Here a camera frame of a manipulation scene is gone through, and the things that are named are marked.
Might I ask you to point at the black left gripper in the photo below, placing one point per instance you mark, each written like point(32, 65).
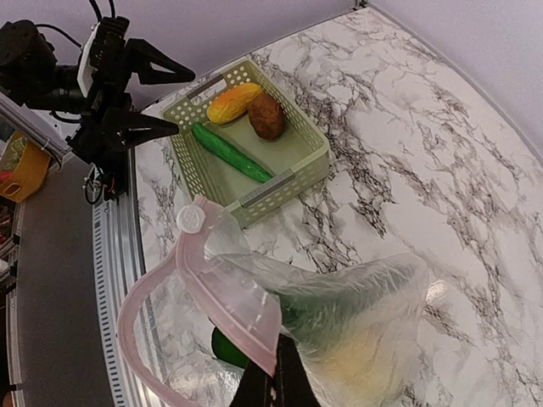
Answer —
point(106, 120)

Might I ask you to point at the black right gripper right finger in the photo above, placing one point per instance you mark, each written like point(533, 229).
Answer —
point(291, 384)

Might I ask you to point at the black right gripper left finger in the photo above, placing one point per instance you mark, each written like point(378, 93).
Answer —
point(254, 389)

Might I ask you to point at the dark green cucumber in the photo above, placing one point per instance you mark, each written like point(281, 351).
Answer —
point(226, 351)

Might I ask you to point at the green white bok choy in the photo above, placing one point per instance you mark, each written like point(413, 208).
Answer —
point(317, 311)

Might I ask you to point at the clear zip top bag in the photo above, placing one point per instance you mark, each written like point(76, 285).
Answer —
point(211, 279)

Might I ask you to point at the light green cucumber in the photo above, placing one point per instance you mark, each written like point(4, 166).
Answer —
point(225, 151)

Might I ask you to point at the orange yellow mango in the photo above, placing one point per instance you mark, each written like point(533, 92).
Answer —
point(232, 103)

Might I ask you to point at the beige perforated plastic basket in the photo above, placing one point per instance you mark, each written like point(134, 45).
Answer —
point(297, 160)

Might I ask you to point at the brown potato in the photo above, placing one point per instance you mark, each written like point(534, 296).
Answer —
point(266, 117)

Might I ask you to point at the yellow lemon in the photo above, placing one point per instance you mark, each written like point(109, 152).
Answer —
point(364, 361)

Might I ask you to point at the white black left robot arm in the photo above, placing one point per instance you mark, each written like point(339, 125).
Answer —
point(32, 77)

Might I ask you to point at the yellow bin outside workcell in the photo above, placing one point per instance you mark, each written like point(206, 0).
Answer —
point(24, 167)

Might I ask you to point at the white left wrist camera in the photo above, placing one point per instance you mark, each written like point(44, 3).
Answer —
point(85, 70)

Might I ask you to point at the aluminium front rail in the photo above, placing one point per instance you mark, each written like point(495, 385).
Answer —
point(118, 261)

